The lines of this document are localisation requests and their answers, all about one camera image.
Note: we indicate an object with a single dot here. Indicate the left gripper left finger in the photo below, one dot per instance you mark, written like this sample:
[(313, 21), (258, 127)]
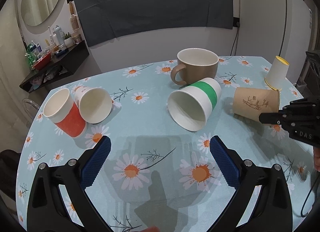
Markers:
[(46, 208)]

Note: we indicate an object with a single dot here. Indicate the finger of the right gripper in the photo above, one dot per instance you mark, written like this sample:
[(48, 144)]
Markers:
[(303, 105), (272, 118)]

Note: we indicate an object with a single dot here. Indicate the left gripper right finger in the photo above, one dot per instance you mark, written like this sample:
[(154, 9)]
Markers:
[(273, 208)]

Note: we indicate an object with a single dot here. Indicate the brown kraft paper cup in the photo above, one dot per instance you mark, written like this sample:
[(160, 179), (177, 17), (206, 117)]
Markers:
[(251, 102)]

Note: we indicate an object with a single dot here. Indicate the white cup yellow rim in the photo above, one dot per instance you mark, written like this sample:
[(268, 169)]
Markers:
[(277, 73)]

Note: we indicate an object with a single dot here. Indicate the white cup green band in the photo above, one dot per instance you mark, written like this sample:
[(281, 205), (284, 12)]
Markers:
[(191, 106)]

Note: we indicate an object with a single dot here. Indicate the white cup red sleeve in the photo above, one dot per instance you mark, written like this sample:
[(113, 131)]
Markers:
[(62, 110)]

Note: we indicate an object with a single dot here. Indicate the plain white paper cup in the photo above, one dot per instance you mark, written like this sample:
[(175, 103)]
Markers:
[(95, 104)]

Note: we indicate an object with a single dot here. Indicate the person's right hand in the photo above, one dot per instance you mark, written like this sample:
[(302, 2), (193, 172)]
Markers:
[(316, 158)]

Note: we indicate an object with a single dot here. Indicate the white refrigerator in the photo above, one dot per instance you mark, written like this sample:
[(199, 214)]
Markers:
[(271, 28)]

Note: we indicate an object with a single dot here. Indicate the brown ceramic mug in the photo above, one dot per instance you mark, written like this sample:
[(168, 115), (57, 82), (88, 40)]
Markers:
[(194, 64)]

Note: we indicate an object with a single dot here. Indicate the clear acrylic chair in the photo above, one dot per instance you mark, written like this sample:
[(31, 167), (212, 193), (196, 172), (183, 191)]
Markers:
[(31, 108)]

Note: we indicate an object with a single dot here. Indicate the red bowl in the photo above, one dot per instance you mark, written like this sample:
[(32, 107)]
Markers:
[(43, 61)]

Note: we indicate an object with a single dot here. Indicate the green plastic bottle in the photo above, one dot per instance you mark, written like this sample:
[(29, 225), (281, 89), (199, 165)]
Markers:
[(31, 58)]

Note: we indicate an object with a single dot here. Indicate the small potted plant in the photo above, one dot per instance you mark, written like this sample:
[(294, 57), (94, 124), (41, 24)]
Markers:
[(68, 40)]

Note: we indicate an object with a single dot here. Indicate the dark grey cloth cover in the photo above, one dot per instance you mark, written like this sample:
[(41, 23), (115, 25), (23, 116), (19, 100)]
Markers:
[(104, 20)]

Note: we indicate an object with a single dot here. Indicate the black wall shelf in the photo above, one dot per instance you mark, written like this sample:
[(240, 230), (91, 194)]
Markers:
[(58, 68)]

